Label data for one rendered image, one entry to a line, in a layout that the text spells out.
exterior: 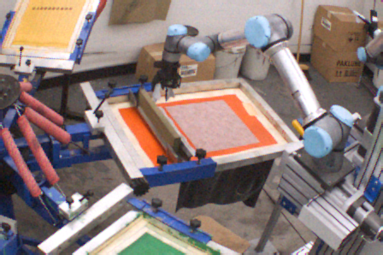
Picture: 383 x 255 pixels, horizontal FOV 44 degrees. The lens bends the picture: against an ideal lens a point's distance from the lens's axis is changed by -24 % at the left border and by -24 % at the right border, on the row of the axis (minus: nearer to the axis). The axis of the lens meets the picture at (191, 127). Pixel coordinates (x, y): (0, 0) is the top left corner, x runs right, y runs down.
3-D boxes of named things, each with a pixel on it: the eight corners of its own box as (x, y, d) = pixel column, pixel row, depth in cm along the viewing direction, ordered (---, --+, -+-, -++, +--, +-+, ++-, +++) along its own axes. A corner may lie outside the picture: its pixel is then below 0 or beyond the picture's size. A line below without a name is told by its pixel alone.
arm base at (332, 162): (347, 164, 206) (355, 145, 201) (328, 177, 197) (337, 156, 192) (326, 145, 215) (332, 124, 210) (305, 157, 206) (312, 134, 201)
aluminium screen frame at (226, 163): (240, 83, 304) (242, 77, 302) (301, 151, 263) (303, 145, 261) (95, 102, 267) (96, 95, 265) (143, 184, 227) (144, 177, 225)
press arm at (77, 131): (97, 130, 243) (97, 120, 241) (101, 139, 239) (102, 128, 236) (63, 135, 235) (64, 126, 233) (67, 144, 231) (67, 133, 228)
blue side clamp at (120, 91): (151, 94, 283) (153, 81, 279) (156, 100, 279) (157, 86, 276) (95, 103, 269) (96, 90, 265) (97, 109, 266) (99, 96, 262)
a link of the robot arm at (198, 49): (219, 43, 223) (198, 31, 229) (197, 48, 216) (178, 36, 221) (215, 59, 227) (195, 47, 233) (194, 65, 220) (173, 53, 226)
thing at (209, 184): (250, 191, 287) (268, 137, 269) (259, 200, 281) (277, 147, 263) (166, 209, 266) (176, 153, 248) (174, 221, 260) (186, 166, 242)
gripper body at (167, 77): (162, 91, 235) (167, 65, 229) (153, 80, 241) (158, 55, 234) (179, 89, 239) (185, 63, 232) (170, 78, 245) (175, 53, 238)
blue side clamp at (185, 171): (208, 169, 244) (211, 155, 241) (214, 176, 241) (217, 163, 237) (139, 180, 231) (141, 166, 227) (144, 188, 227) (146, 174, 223)
